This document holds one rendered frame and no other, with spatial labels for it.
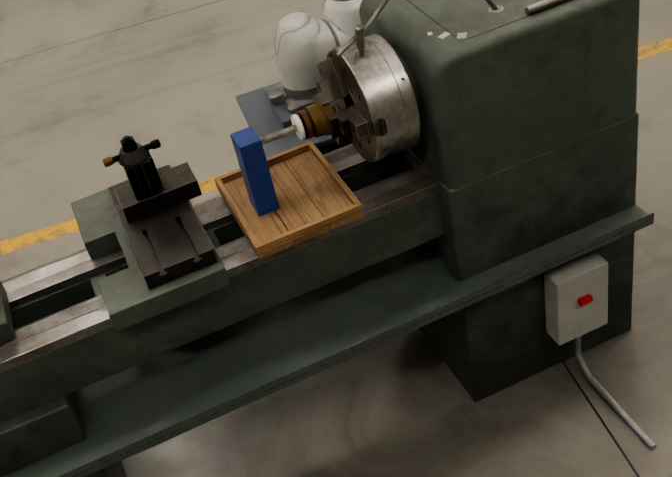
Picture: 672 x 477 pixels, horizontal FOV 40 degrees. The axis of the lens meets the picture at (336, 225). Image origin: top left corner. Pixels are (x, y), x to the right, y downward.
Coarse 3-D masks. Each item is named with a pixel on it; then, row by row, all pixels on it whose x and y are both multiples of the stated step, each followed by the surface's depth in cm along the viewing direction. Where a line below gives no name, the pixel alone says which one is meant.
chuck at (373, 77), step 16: (336, 48) 241; (352, 48) 237; (368, 48) 236; (336, 64) 243; (352, 64) 233; (368, 64) 233; (384, 64) 233; (352, 80) 235; (368, 80) 231; (384, 80) 232; (352, 96) 240; (368, 96) 231; (384, 96) 232; (400, 96) 233; (368, 112) 232; (384, 112) 232; (400, 112) 234; (400, 128) 236; (352, 144) 258; (368, 144) 243; (384, 144) 238; (400, 144) 241; (368, 160) 249
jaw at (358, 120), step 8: (336, 112) 241; (344, 112) 240; (352, 112) 239; (360, 112) 238; (328, 120) 240; (336, 120) 239; (344, 120) 237; (352, 120) 236; (360, 120) 235; (368, 120) 234; (336, 128) 240; (344, 128) 237; (352, 128) 237; (360, 128) 234; (368, 128) 235; (376, 128) 234; (384, 128) 235; (360, 136) 235
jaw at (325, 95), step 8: (320, 64) 242; (328, 64) 242; (320, 72) 245; (328, 72) 242; (336, 72) 243; (320, 80) 242; (328, 80) 242; (336, 80) 243; (320, 88) 243; (328, 88) 242; (336, 88) 243; (344, 88) 243; (320, 96) 242; (328, 96) 243; (336, 96) 243; (344, 96) 245
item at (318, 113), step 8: (312, 104) 243; (320, 104) 241; (328, 104) 243; (304, 112) 241; (312, 112) 240; (320, 112) 240; (328, 112) 241; (304, 120) 239; (312, 120) 240; (320, 120) 240; (304, 128) 240; (312, 128) 240; (320, 128) 241; (328, 128) 241; (312, 136) 242
